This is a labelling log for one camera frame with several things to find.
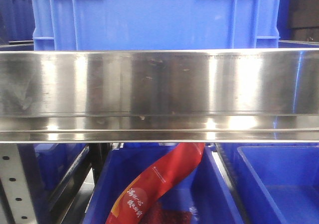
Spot blue bin with bag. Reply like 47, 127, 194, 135
83, 143, 243, 224

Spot empty blue bin right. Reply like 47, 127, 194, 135
218, 143, 319, 224

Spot red printed snack bag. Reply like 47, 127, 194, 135
105, 142, 205, 224

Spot blue crate on shelf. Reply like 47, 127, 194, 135
32, 0, 280, 50

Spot perforated metal shelf upright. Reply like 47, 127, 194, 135
0, 143, 52, 224

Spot stainless steel shelf rail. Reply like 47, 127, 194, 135
0, 48, 319, 143

